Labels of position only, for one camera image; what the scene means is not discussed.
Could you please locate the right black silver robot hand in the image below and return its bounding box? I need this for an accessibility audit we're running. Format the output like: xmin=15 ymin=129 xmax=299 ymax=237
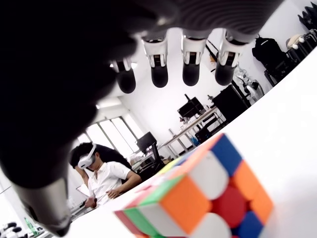
xmin=0 ymin=0 xmax=285 ymax=238

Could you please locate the multicoloured Rubik's cube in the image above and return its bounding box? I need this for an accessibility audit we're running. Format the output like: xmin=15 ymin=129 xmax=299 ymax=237
xmin=114 ymin=133 xmax=274 ymax=238

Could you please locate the large bright window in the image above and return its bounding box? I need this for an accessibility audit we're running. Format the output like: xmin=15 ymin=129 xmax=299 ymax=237
xmin=80 ymin=115 xmax=143 ymax=156

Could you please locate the white VR headset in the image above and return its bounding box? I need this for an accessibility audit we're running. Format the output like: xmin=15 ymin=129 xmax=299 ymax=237
xmin=77 ymin=143 xmax=97 ymax=170

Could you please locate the black office chair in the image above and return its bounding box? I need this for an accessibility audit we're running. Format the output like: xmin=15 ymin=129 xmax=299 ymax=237
xmin=135 ymin=132 xmax=165 ymax=176

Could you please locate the seated person in white shirt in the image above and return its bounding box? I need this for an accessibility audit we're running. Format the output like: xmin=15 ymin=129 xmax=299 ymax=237
xmin=70 ymin=142 xmax=142 ymax=209

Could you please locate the black monitor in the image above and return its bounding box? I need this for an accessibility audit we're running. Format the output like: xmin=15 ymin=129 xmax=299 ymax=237
xmin=177 ymin=94 xmax=207 ymax=118

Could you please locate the long white workbench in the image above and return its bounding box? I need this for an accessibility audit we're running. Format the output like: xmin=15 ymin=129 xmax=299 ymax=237
xmin=160 ymin=106 xmax=225 ymax=159

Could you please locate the green bottle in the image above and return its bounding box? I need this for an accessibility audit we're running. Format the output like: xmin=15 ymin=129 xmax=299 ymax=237
xmin=23 ymin=217 xmax=38 ymax=237

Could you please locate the black cabinet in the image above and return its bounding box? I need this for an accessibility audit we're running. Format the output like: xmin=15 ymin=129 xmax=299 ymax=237
xmin=212 ymin=84 xmax=251 ymax=122

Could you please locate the black frame chair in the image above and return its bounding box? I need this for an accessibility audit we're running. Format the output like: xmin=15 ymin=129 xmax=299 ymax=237
xmin=264 ymin=59 xmax=294 ymax=86

